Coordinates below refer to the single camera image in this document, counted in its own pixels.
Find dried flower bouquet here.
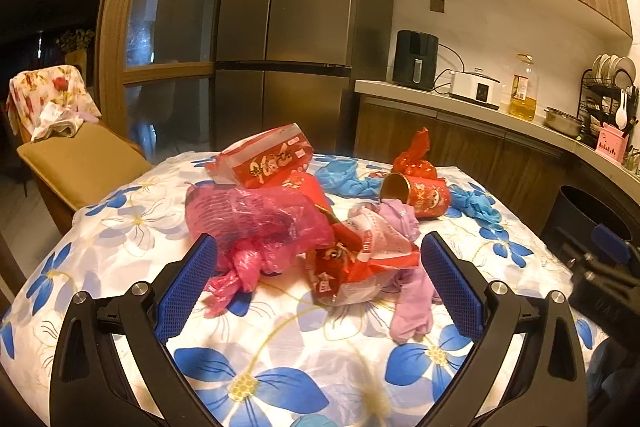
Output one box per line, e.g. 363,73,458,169
57,28,96,55

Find white crumpled cloth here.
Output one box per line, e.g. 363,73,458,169
31,103,85,142

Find cooking oil bottle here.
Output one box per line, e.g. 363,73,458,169
509,53,538,122

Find black dish rack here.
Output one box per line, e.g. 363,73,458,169
577,54,640,142

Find pink plastic bag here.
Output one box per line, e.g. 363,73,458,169
185,184,333,319

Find red printed paper canister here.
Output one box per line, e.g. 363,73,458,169
379,172,452,220

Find wooden glass panel door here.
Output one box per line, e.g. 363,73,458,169
97,0,236,162

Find blue floral tablecloth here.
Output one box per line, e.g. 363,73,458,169
0,152,596,427

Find red and white plastic bag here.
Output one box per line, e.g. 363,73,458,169
305,214,421,308

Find wooden chair with tan cushion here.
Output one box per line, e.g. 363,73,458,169
17,124,153,235

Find steel pot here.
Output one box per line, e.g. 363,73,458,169
544,107,585,138

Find black air fryer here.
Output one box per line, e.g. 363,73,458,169
392,30,440,92

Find red paper envelope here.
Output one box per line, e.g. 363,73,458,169
282,172,336,228

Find white plastic spoon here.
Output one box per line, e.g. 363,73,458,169
616,88,630,130

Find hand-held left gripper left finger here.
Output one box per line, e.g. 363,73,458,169
49,234,223,427

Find white rice cooker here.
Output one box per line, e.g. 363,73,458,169
449,68,502,110

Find red and white snack packet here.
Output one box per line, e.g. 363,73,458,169
206,123,313,188

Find wooden base cabinets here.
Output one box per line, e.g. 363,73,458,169
352,96,601,233

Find row of white plates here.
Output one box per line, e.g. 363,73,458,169
592,53,636,82

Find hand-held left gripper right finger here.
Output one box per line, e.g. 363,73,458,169
419,231,588,427

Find floral cloth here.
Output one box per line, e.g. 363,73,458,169
7,64,103,142

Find black trash bin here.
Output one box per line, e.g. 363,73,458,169
540,184,635,269

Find blue rubber glove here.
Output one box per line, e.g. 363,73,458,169
447,184,503,233
315,159,396,198

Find steel refrigerator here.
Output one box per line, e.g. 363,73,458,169
215,0,396,158

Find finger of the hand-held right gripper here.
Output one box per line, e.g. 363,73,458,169
560,223,640,280

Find pink utensil holder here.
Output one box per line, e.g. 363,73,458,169
597,123,633,165

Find knotted red plastic bag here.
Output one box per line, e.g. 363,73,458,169
392,127,448,180

